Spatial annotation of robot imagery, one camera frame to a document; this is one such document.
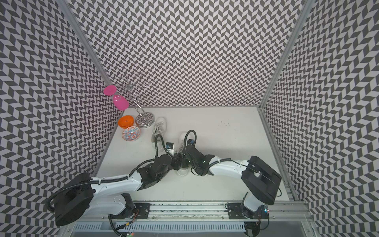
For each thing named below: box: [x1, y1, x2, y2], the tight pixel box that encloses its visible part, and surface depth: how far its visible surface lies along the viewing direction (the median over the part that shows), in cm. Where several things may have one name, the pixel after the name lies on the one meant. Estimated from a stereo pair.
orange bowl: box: [117, 115, 135, 129], surface depth 107 cm
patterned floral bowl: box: [121, 125, 141, 142], surface depth 102 cm
